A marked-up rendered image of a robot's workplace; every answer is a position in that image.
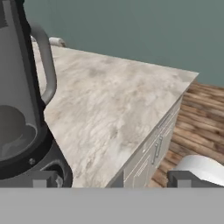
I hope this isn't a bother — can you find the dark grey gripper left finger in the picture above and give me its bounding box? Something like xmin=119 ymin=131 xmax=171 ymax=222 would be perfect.
xmin=0 ymin=170 xmax=59 ymax=189

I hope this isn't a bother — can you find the pale grey counter cupboard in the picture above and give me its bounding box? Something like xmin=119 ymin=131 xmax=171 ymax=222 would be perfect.
xmin=106 ymin=95 xmax=185 ymax=189

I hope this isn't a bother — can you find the small white round object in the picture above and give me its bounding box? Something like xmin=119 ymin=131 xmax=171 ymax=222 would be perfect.
xmin=48 ymin=37 xmax=67 ymax=48

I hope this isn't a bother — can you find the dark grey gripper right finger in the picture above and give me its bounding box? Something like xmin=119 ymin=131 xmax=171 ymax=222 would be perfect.
xmin=167 ymin=170 xmax=224 ymax=189

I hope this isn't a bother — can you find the large white rounded object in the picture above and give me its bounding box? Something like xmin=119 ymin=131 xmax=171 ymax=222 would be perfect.
xmin=174 ymin=154 xmax=224 ymax=187

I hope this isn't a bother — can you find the grey cupboard door handle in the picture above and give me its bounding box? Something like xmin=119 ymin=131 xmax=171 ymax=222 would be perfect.
xmin=151 ymin=141 xmax=158 ymax=165
xmin=157 ymin=135 xmax=164 ymax=158

